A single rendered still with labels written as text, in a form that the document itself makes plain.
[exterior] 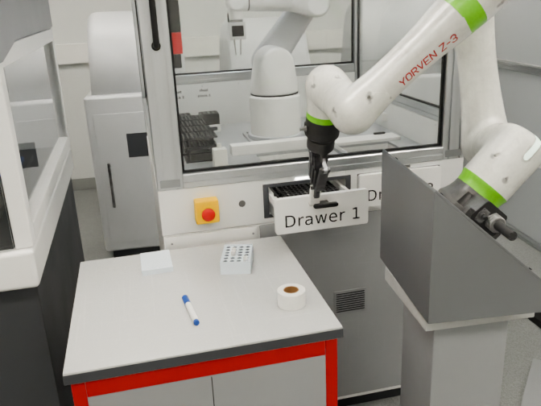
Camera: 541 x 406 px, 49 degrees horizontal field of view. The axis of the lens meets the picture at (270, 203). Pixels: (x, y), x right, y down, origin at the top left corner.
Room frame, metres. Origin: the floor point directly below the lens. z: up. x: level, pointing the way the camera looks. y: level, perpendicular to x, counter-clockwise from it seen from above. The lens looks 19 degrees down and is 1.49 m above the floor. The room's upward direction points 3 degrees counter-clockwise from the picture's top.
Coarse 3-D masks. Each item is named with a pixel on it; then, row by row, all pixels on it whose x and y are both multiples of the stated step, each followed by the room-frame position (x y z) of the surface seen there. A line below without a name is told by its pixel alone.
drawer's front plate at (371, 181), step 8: (416, 168) 1.86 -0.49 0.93; (424, 168) 1.86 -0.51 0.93; (432, 168) 1.86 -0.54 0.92; (440, 168) 1.87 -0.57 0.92; (360, 176) 1.81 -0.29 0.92; (368, 176) 1.82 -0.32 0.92; (376, 176) 1.82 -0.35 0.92; (424, 176) 1.86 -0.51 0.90; (432, 176) 1.87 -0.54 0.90; (440, 176) 1.87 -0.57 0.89; (360, 184) 1.81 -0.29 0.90; (368, 184) 1.82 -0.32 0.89; (376, 184) 1.82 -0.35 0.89; (376, 192) 1.82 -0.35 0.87; (376, 200) 1.82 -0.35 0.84
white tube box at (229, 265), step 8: (224, 248) 1.58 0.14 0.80; (240, 248) 1.58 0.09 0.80; (248, 248) 1.57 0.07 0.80; (224, 256) 1.52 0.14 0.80; (232, 256) 1.52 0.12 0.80; (240, 256) 1.52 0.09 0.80; (248, 256) 1.52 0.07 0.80; (224, 264) 1.48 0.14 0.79; (232, 264) 1.48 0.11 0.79; (240, 264) 1.48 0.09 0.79; (248, 264) 1.48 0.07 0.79; (224, 272) 1.48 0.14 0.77; (232, 272) 1.48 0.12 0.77; (240, 272) 1.48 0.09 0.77; (248, 272) 1.48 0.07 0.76
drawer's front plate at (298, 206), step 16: (336, 192) 1.66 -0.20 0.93; (352, 192) 1.66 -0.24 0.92; (368, 192) 1.67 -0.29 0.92; (288, 208) 1.62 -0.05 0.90; (304, 208) 1.63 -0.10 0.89; (336, 208) 1.65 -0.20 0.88; (352, 208) 1.66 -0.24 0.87; (368, 208) 1.67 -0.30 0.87; (288, 224) 1.62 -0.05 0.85; (304, 224) 1.63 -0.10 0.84; (320, 224) 1.64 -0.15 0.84; (336, 224) 1.65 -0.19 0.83; (352, 224) 1.66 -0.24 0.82
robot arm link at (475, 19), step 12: (444, 0) 1.37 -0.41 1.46; (456, 0) 1.35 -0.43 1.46; (468, 0) 1.35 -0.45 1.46; (480, 0) 1.34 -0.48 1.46; (492, 0) 1.35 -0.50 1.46; (504, 0) 1.36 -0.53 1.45; (468, 12) 1.34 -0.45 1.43; (480, 12) 1.35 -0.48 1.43; (492, 12) 1.36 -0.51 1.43; (468, 24) 1.35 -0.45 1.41; (480, 24) 1.37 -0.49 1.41
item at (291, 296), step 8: (280, 288) 1.31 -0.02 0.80; (288, 288) 1.31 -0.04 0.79; (296, 288) 1.31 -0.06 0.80; (304, 288) 1.30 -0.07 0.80; (280, 296) 1.28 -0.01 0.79; (288, 296) 1.26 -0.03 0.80; (296, 296) 1.26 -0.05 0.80; (304, 296) 1.28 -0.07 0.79; (280, 304) 1.28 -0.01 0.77; (288, 304) 1.26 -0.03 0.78; (296, 304) 1.26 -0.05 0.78; (304, 304) 1.28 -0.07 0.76
